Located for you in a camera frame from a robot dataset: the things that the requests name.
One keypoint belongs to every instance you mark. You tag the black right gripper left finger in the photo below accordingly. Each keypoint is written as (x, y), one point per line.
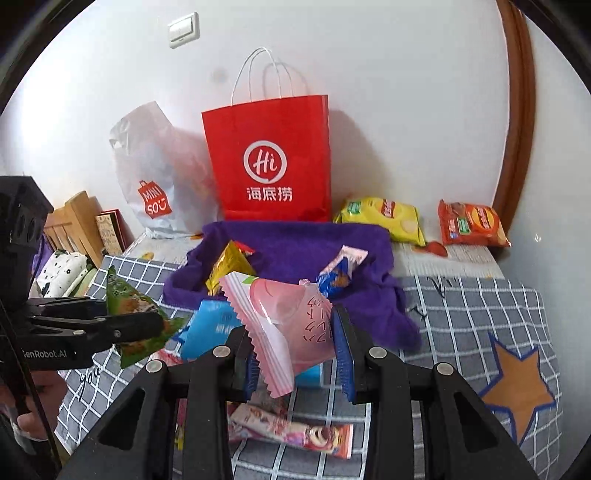
(133, 439)

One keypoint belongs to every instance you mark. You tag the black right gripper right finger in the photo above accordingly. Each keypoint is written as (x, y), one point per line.
(462, 438)

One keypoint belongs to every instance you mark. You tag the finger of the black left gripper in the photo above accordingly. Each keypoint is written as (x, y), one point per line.
(92, 327)
(66, 306)

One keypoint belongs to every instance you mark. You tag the green triangular snack pack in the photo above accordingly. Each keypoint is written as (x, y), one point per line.
(122, 298)

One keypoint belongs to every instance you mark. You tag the long colourful wafer pack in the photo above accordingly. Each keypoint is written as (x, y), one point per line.
(333, 440)

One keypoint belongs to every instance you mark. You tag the pink peach snack pack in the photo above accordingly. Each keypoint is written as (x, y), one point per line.
(289, 326)

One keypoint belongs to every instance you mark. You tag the blue Oreo mini pack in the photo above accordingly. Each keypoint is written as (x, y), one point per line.
(334, 279)

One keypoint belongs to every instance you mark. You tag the yellow triangular snack pack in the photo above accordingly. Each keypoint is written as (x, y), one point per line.
(232, 259)

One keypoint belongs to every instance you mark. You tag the small red snack pack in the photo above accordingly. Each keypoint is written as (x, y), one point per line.
(246, 250)

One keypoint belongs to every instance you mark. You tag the light pink candy pack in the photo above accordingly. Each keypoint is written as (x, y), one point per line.
(350, 258)

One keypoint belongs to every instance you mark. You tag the white spotted pillow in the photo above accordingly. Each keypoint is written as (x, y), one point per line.
(62, 272)

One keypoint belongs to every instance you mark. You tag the wooden headboard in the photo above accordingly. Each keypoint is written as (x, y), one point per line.
(73, 228)

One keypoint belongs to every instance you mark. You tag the blue tissue pack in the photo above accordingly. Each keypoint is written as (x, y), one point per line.
(209, 327)

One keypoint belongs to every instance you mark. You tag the patterned notebook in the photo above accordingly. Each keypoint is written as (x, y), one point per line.
(113, 232)

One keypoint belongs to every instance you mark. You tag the grey checked blanket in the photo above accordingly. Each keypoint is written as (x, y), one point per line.
(458, 319)

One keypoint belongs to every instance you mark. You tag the newspaper sheet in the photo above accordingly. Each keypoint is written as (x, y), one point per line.
(462, 260)

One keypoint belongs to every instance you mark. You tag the white Miniso plastic bag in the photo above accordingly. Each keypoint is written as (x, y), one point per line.
(164, 173)

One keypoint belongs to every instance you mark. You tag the purple towel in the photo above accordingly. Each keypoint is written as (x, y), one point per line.
(292, 251)

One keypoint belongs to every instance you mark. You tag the yellow Lays chips bag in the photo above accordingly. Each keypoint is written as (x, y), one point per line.
(402, 221)

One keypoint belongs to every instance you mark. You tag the orange Lays chips bag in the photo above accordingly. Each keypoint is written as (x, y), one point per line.
(470, 224)

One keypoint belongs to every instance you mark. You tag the red paper Haidilao bag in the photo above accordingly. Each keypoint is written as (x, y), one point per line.
(271, 158)

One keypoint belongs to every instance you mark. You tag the white wall light switch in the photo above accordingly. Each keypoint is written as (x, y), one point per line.
(183, 30)

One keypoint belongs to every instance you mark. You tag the brown wooden door frame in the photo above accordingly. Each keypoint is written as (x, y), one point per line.
(522, 112)

